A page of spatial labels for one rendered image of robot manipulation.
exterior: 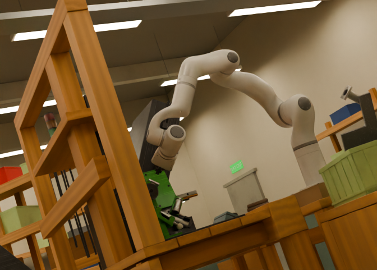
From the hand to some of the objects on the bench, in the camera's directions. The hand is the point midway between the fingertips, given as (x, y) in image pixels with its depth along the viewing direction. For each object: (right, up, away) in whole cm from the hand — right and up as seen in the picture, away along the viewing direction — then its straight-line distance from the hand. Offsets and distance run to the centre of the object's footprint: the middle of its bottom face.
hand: (159, 169), depth 292 cm
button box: (+34, -31, +14) cm, 48 cm away
